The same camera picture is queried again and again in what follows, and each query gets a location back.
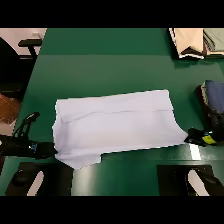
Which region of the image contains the black chair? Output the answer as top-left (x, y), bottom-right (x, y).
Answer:
top-left (17, 37), bottom-right (44, 61)

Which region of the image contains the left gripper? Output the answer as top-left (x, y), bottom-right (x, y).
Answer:
top-left (32, 141), bottom-right (59, 160)

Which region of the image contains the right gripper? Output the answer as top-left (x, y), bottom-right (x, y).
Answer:
top-left (183, 127), bottom-right (210, 147)

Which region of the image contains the white T-shirt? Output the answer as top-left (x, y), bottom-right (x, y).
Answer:
top-left (52, 88), bottom-right (190, 170)

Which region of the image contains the beige garment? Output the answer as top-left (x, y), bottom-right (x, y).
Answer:
top-left (169, 27), bottom-right (206, 60)

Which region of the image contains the purple garment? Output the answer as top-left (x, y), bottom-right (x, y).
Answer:
top-left (203, 79), bottom-right (224, 118)

